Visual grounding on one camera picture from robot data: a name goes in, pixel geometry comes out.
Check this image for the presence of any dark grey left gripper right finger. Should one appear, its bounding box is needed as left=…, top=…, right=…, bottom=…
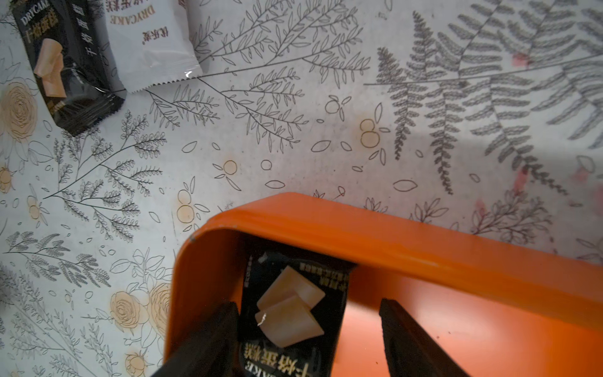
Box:
left=379, top=298, right=467, bottom=376

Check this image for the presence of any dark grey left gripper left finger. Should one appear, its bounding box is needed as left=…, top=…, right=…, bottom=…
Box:
left=154, top=303, right=239, bottom=377

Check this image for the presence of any white front cookie packet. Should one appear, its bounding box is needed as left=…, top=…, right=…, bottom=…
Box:
left=93, top=0, right=204, bottom=94

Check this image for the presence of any dark brown cookie packet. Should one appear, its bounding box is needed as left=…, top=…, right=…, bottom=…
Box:
left=9, top=0, right=124, bottom=136

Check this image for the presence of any orange storage box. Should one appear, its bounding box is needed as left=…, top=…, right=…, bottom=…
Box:
left=164, top=193, right=602, bottom=376

